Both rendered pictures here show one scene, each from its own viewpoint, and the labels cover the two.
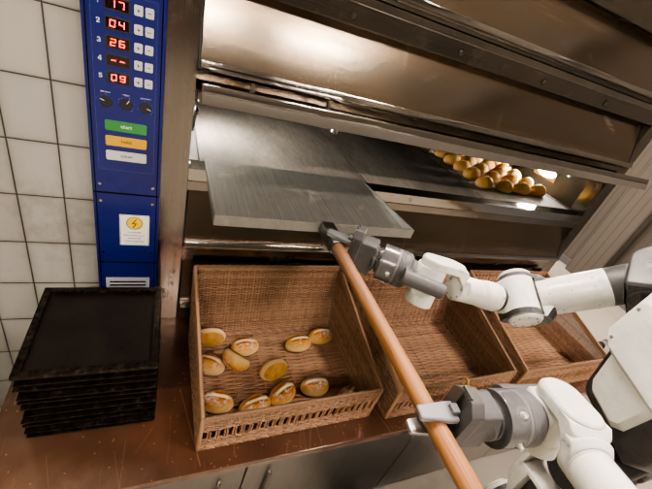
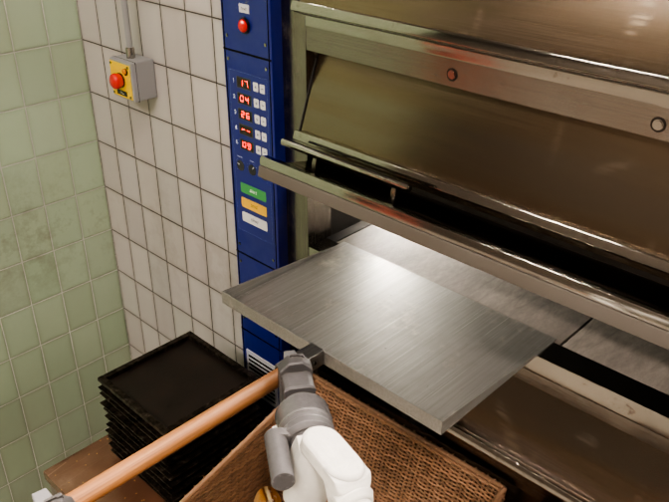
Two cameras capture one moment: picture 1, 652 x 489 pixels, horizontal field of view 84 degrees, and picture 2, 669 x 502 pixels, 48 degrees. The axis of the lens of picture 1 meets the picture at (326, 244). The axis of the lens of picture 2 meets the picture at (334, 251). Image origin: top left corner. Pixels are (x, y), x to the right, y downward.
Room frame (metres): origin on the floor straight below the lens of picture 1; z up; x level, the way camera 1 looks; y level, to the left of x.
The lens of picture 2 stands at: (0.51, -1.04, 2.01)
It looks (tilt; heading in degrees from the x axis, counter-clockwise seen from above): 29 degrees down; 73
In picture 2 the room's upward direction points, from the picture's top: straight up
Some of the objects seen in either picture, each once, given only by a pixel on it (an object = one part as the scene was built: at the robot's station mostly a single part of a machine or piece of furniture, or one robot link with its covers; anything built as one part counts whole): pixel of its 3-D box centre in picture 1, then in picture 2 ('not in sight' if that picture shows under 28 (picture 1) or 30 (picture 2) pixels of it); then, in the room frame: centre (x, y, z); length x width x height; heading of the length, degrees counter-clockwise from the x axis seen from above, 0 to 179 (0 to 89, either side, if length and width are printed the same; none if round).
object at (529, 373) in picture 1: (530, 324); not in sight; (1.42, -1.03, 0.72); 0.56 x 0.49 x 0.28; 119
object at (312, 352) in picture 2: (331, 237); (300, 364); (0.77, -0.01, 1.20); 0.09 x 0.04 x 0.03; 29
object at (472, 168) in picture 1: (479, 163); not in sight; (2.02, -0.64, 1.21); 0.61 x 0.48 x 0.06; 29
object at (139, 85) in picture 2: not in sight; (132, 77); (0.58, 0.94, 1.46); 0.10 x 0.07 x 0.10; 119
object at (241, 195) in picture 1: (306, 193); (383, 314); (0.97, 0.10, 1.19); 0.55 x 0.36 x 0.03; 119
